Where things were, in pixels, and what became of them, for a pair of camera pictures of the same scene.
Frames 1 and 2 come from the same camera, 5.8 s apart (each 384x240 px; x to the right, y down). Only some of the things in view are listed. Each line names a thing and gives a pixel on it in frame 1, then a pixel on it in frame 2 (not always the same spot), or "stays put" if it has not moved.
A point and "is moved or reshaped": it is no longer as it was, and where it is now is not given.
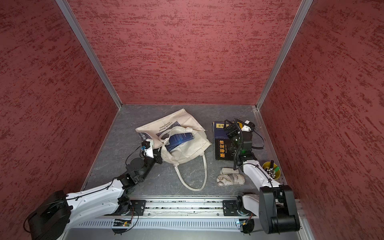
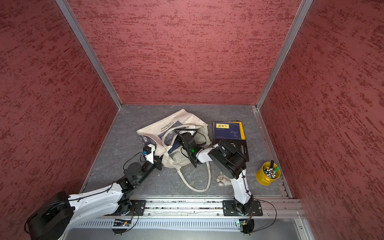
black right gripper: [234, 129] → [182, 135]
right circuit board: [248, 225] stays put
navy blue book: [219, 131] stays put
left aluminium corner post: [68, 13] stays put
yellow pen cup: [272, 169] stays put
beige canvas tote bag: [181, 141] is moved or reshaped
